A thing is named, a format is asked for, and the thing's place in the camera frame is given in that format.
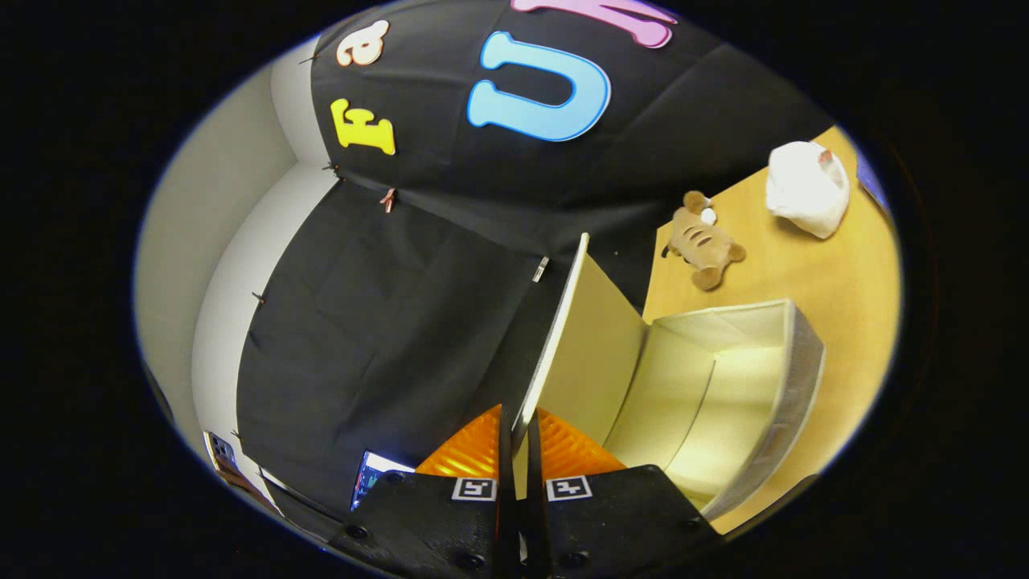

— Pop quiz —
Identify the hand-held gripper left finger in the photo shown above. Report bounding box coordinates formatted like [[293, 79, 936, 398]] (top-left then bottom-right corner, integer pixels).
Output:
[[328, 402, 517, 579]]

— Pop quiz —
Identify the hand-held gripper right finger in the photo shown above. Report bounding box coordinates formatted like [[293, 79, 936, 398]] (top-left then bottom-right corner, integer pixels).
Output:
[[527, 408, 722, 579]]

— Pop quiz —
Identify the grey fabric storage box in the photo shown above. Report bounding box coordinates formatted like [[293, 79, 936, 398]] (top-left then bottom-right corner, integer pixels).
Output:
[[513, 233, 826, 522]]

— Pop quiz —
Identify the blue lit screen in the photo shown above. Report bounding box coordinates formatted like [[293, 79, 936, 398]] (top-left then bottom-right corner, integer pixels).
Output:
[[351, 450, 415, 511]]

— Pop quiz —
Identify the black backdrop cloth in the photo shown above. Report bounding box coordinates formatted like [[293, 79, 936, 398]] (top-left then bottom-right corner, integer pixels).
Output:
[[237, 0, 837, 515]]

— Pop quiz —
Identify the brown striped plush toy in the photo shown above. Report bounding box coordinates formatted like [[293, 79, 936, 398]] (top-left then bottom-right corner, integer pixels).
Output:
[[662, 191, 747, 292]]

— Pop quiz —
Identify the white plush toy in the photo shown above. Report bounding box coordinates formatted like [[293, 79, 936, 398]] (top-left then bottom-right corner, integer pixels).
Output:
[[765, 142, 851, 240]]

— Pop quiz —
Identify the blue cover book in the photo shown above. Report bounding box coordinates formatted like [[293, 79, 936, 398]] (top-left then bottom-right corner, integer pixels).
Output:
[[856, 149, 891, 214]]

